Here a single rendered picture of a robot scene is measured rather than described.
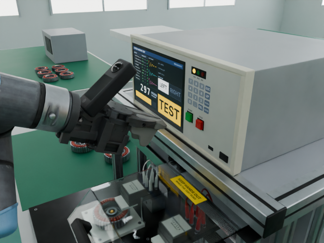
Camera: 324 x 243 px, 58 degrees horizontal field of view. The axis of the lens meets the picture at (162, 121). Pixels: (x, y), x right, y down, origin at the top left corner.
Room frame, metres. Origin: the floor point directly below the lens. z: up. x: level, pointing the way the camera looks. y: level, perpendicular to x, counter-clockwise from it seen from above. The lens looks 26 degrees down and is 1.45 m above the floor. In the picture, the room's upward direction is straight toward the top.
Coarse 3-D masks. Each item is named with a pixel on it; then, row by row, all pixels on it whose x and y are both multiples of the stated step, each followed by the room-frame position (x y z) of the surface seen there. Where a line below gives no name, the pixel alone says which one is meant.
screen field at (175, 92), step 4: (160, 80) 0.69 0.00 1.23; (160, 84) 0.69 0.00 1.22; (164, 84) 0.67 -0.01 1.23; (168, 84) 0.66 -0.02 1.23; (160, 88) 0.69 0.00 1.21; (164, 88) 0.67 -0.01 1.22; (168, 88) 0.66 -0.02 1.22; (172, 88) 0.64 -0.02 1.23; (176, 88) 0.63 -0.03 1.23; (164, 92) 0.67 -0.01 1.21; (168, 92) 0.66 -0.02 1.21; (172, 92) 0.64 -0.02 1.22; (176, 92) 0.63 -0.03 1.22; (180, 92) 0.61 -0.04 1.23; (172, 96) 0.64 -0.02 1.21; (176, 96) 0.63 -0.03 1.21; (180, 96) 0.61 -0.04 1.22; (180, 100) 0.61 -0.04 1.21
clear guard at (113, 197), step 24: (168, 168) 0.55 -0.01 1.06; (96, 192) 0.47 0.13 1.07; (120, 192) 0.47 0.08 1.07; (144, 192) 0.47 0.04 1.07; (168, 192) 0.47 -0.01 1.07; (72, 216) 0.45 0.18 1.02; (96, 216) 0.41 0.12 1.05; (120, 216) 0.40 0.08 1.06; (144, 216) 0.40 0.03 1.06; (168, 216) 0.40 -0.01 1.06; (192, 216) 0.40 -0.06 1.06; (216, 216) 0.40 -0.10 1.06; (96, 240) 0.37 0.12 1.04; (120, 240) 0.35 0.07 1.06; (144, 240) 0.35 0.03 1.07; (168, 240) 0.35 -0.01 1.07; (192, 240) 0.35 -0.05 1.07; (216, 240) 0.35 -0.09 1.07
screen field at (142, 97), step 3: (138, 93) 0.80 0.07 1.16; (138, 96) 0.80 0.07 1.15; (141, 96) 0.78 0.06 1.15; (144, 96) 0.76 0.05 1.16; (144, 99) 0.77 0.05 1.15; (147, 99) 0.75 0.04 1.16; (147, 102) 0.75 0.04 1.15; (150, 102) 0.73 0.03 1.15; (153, 102) 0.72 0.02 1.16; (153, 105) 0.72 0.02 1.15
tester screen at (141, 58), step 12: (144, 60) 0.76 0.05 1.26; (156, 60) 0.71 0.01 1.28; (168, 60) 0.66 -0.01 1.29; (144, 72) 0.76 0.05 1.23; (156, 72) 0.71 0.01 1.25; (168, 72) 0.66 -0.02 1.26; (180, 72) 0.61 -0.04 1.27; (144, 84) 0.76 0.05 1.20; (156, 84) 0.71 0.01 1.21; (180, 84) 0.61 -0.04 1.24; (156, 96) 0.71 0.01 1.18; (168, 96) 0.66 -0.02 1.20; (156, 108) 0.71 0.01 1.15; (168, 120) 0.65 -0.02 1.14
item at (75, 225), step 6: (72, 222) 0.39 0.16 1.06; (78, 222) 0.39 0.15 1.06; (84, 222) 0.40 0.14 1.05; (72, 228) 0.38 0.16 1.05; (78, 228) 0.38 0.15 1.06; (84, 228) 0.38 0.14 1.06; (90, 228) 0.40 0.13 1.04; (78, 234) 0.37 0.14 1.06; (84, 234) 0.36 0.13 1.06; (78, 240) 0.36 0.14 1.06; (84, 240) 0.35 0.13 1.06
